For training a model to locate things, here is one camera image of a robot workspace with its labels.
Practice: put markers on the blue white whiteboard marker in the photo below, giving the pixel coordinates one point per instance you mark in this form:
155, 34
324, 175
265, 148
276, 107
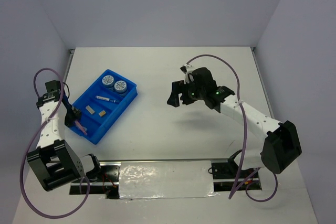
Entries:
107, 99

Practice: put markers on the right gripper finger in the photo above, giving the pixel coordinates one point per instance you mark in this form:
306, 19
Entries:
176, 89
185, 99

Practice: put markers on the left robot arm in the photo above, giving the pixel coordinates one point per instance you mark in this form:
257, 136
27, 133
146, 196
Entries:
54, 162

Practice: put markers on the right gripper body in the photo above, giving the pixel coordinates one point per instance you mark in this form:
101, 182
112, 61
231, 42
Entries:
197, 93

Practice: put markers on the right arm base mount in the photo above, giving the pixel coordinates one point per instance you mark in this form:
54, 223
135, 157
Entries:
224, 173

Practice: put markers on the grey eraser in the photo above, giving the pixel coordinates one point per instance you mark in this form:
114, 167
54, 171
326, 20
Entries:
89, 109

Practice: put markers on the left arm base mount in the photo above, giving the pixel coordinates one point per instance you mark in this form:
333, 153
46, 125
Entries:
105, 184

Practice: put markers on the pink correction tape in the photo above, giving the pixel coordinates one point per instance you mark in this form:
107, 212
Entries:
80, 127

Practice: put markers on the small tan eraser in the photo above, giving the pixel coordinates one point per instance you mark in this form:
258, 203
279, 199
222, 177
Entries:
102, 113

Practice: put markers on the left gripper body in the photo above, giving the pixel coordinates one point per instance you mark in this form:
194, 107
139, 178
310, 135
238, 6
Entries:
71, 116

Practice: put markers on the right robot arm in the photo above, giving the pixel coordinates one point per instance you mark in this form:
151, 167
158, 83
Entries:
278, 144

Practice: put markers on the blue plastic divided tray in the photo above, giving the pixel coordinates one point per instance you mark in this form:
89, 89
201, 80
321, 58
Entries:
97, 126

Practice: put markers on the silver foil sheet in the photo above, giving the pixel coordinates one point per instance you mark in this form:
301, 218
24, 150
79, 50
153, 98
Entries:
161, 180

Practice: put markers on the blue cleaning gel jar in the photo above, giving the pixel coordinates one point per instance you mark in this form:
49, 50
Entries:
108, 81

